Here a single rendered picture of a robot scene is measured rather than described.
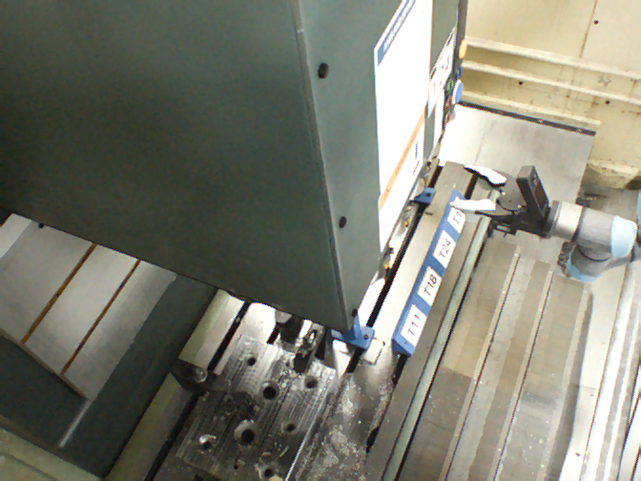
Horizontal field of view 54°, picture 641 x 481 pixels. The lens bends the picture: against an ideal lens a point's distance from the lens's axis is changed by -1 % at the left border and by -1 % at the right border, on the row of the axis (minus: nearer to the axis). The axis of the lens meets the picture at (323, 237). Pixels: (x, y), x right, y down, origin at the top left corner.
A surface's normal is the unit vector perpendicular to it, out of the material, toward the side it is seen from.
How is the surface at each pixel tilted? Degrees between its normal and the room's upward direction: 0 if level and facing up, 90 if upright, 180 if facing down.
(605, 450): 0
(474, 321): 7
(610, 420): 0
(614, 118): 88
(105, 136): 90
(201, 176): 90
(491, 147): 24
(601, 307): 17
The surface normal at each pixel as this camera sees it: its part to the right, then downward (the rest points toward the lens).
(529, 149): -0.26, -0.20
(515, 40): -0.41, 0.78
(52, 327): 0.91, 0.29
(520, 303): -0.04, -0.66
